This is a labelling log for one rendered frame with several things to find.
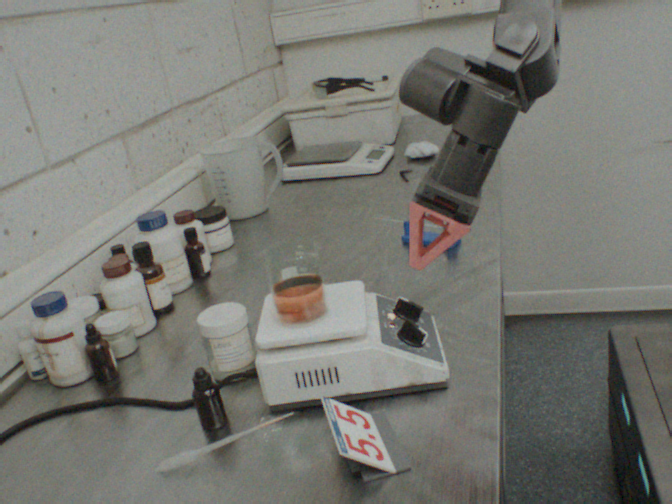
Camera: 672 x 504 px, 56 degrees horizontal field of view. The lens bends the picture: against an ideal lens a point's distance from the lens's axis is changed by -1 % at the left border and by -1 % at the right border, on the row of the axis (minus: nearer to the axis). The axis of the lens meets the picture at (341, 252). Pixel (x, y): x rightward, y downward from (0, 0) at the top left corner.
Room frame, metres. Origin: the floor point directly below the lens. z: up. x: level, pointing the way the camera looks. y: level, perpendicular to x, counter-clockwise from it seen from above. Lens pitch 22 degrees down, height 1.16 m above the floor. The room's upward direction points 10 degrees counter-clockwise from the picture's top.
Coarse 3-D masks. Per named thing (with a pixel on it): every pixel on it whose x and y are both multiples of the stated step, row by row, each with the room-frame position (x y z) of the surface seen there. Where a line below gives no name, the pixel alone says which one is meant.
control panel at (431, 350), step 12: (384, 300) 0.69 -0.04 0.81; (384, 312) 0.66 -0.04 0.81; (384, 324) 0.63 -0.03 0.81; (396, 324) 0.63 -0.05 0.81; (420, 324) 0.65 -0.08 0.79; (432, 324) 0.66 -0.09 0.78; (384, 336) 0.60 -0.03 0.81; (396, 336) 0.61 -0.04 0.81; (432, 336) 0.63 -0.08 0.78; (408, 348) 0.59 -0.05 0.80; (420, 348) 0.60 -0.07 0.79; (432, 348) 0.60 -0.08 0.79; (432, 360) 0.58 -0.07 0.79
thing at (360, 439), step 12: (336, 408) 0.53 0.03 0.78; (348, 408) 0.54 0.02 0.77; (348, 420) 0.51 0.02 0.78; (360, 420) 0.53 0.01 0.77; (348, 432) 0.49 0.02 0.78; (360, 432) 0.50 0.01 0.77; (372, 432) 0.51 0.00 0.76; (348, 444) 0.47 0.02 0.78; (360, 444) 0.48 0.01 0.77; (372, 444) 0.49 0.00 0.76; (360, 456) 0.46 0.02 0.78; (372, 456) 0.47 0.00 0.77; (384, 456) 0.48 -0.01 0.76
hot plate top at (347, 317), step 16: (336, 288) 0.69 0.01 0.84; (352, 288) 0.68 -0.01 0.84; (272, 304) 0.67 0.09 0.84; (336, 304) 0.64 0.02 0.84; (352, 304) 0.64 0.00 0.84; (272, 320) 0.63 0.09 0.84; (336, 320) 0.61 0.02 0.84; (352, 320) 0.60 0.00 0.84; (256, 336) 0.60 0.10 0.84; (272, 336) 0.60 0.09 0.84; (288, 336) 0.59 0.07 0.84; (304, 336) 0.59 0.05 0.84; (320, 336) 0.58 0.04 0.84; (336, 336) 0.58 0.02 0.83; (352, 336) 0.58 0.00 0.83
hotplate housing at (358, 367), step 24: (360, 336) 0.60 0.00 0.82; (264, 360) 0.59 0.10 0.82; (288, 360) 0.58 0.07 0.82; (312, 360) 0.58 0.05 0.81; (336, 360) 0.58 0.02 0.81; (360, 360) 0.58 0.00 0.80; (384, 360) 0.57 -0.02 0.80; (408, 360) 0.57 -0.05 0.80; (264, 384) 0.58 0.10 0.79; (288, 384) 0.58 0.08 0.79; (312, 384) 0.58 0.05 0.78; (336, 384) 0.58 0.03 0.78; (360, 384) 0.58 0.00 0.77; (384, 384) 0.57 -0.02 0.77; (408, 384) 0.57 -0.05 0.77; (432, 384) 0.57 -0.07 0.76; (288, 408) 0.58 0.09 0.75
